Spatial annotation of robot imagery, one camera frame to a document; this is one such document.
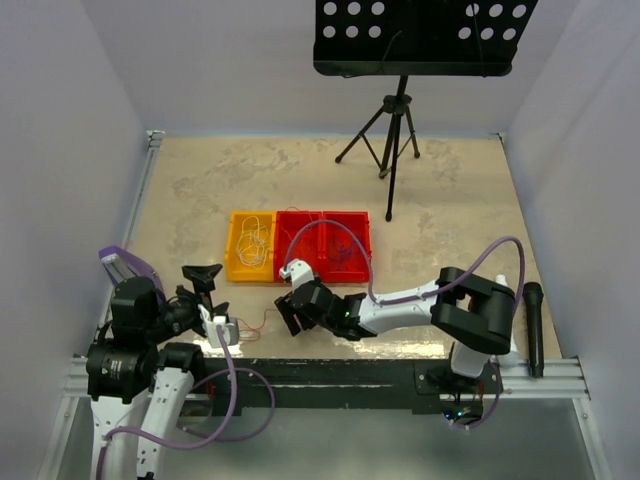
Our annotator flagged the aluminium left rail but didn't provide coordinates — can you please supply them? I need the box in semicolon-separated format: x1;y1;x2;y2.
118;130;165;252

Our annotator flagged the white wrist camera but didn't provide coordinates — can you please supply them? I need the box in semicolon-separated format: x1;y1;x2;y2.
198;304;239;349
279;259;315;291

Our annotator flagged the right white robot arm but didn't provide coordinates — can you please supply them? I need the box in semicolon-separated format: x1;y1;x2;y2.
274;261;519;393

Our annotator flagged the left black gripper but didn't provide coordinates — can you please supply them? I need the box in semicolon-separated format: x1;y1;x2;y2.
145;262;229;342

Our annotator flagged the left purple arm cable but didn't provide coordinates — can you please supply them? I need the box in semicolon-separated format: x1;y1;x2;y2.
94;324;277;479

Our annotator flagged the aluminium rail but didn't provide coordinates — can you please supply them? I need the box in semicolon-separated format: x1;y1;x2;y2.
62;357;590;399
118;130;165;252

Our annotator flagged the white cylinder post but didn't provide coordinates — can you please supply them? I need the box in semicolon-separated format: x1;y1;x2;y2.
493;274;521;369

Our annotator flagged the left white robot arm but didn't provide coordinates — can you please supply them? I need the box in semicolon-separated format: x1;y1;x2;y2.
86;264;239;479

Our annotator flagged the black music stand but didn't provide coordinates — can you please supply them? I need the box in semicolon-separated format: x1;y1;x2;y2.
312;0;541;224

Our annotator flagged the aluminium front rail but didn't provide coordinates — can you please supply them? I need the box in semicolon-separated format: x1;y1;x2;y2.
62;357;590;399

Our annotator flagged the black cylinder post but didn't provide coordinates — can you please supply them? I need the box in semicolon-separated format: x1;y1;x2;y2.
523;282;544;379

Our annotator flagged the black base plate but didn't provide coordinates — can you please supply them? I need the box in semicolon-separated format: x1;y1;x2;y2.
189;357;505;417

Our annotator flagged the yellow plastic bin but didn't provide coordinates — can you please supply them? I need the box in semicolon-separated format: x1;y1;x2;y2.
224;210;276;283

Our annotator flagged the red double compartment bin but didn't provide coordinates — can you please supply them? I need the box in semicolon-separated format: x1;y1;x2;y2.
273;210;372;283

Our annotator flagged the purple wire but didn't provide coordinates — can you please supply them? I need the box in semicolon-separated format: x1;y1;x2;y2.
327;230;367;271

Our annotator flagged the purple holder block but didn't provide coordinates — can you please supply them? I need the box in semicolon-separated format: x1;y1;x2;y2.
98;245;166;304

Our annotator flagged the white wire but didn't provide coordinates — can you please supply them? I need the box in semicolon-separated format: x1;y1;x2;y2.
232;213;270;266

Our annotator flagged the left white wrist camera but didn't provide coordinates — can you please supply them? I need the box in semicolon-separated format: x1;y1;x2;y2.
198;304;239;349

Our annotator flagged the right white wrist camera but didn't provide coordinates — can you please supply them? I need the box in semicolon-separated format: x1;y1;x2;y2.
279;259;315;291

